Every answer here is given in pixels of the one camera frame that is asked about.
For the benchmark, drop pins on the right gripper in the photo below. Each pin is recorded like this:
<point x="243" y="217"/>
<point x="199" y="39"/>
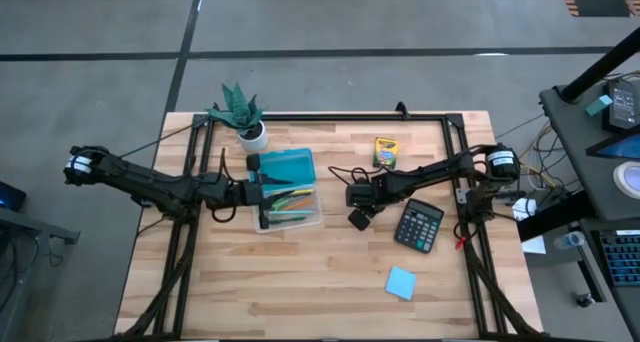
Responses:
<point x="360" y="194"/>

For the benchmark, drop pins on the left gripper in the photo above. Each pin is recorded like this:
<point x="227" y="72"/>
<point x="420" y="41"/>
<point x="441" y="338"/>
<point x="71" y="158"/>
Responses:
<point x="250" y="193"/>

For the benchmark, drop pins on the dark green marker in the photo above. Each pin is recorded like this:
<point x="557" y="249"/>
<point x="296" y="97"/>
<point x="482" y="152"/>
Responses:
<point x="290" y="220"/>

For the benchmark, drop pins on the orange pencil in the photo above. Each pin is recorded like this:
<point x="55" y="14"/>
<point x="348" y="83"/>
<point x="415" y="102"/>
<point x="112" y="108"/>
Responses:
<point x="302" y="203"/>

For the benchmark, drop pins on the clear pencil box teal lid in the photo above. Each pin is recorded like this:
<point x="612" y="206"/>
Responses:
<point x="290" y="167"/>

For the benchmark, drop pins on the teal pen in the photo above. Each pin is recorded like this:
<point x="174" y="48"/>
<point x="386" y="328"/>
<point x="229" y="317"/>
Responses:
<point x="300" y="212"/>

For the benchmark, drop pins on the yellow green crayon box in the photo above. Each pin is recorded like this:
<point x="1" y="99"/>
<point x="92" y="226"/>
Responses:
<point x="385" y="153"/>

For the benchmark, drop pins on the blue sticky note pad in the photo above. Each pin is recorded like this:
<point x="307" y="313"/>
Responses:
<point x="401" y="283"/>

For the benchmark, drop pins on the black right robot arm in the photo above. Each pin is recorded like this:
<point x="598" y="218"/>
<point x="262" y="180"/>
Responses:
<point x="435" y="174"/>

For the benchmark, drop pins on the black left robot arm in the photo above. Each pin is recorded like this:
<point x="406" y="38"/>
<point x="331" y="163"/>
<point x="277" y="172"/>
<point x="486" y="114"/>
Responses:
<point x="150" y="184"/>

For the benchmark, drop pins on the snake plant in white pot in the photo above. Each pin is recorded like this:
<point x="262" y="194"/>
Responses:
<point x="256" y="144"/>

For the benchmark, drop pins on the black desk calculator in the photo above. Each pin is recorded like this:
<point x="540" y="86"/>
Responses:
<point x="419" y="227"/>

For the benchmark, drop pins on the white paper sheet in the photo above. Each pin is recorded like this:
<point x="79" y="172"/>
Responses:
<point x="535" y="246"/>

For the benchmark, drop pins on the clear water bottle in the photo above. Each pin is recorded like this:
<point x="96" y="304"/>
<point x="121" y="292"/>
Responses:
<point x="570" y="240"/>

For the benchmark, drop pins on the dark grey side desk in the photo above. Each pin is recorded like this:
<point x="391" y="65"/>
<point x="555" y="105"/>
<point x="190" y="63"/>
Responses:
<point x="575" y="147"/>

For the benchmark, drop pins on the grey metal desk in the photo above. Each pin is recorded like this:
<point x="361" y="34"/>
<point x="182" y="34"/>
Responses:
<point x="30" y="224"/>

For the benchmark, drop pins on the black caster wheel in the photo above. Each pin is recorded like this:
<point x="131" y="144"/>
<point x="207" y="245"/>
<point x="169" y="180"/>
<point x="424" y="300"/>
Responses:
<point x="585" y="300"/>

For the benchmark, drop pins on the small teal box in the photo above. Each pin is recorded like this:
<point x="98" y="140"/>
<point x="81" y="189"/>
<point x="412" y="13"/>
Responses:
<point x="599" y="105"/>

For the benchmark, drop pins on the blue lit device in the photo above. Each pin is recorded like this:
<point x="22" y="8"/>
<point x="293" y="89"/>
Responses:
<point x="11" y="197"/>

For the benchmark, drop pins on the blue tablet screen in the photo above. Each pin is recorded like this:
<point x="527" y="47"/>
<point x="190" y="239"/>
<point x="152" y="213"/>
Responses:
<point x="622" y="149"/>

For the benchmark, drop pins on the white round disc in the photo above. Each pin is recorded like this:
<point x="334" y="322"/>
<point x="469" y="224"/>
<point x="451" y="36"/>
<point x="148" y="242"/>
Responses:
<point x="629" y="179"/>

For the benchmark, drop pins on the backlit keyboard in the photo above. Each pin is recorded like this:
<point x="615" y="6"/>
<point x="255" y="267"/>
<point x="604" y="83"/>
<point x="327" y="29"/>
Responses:
<point x="622" y="257"/>

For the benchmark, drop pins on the black diagonal pole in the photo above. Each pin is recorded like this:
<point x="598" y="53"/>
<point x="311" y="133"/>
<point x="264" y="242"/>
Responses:
<point x="600" y="67"/>

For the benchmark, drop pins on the black electronic device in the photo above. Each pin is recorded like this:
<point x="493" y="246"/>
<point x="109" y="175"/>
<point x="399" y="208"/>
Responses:
<point x="622" y="104"/>

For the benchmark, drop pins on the black aluminium table frame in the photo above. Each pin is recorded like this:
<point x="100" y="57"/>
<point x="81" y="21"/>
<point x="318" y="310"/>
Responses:
<point x="340" y="117"/>

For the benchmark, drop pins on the black frame clamp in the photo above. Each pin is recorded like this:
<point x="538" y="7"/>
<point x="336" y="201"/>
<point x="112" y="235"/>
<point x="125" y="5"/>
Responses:
<point x="401" y="111"/>

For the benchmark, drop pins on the grey metal base bracket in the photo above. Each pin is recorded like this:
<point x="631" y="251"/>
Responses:
<point x="462" y="196"/>

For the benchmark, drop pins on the red tag on frame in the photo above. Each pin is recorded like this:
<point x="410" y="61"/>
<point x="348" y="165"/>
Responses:
<point x="460" y="243"/>

